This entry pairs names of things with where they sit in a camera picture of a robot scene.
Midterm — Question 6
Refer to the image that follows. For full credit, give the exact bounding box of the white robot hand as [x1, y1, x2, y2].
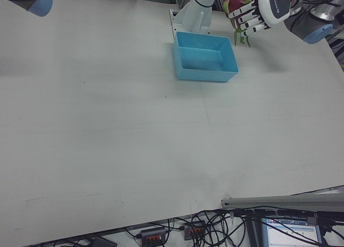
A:
[227, 0, 296, 38]

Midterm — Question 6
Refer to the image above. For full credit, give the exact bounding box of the blue plastic bin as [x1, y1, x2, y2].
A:
[172, 31, 239, 84]

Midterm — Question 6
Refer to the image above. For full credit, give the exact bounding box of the aluminium profile bar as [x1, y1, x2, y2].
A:
[220, 186, 344, 212]

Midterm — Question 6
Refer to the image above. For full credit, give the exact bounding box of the computer monitor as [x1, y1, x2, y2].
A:
[260, 216, 323, 247]

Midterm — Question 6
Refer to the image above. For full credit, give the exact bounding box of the black orange USB hub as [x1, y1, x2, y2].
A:
[179, 220, 207, 241]
[137, 227, 167, 245]

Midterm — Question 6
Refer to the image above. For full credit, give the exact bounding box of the flat black device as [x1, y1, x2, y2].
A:
[90, 236, 118, 247]

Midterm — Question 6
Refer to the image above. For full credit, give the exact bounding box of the white pedestal stand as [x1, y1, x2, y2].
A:
[168, 0, 220, 43]

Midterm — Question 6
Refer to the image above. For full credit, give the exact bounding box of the black cable along bar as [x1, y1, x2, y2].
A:
[233, 206, 344, 226]

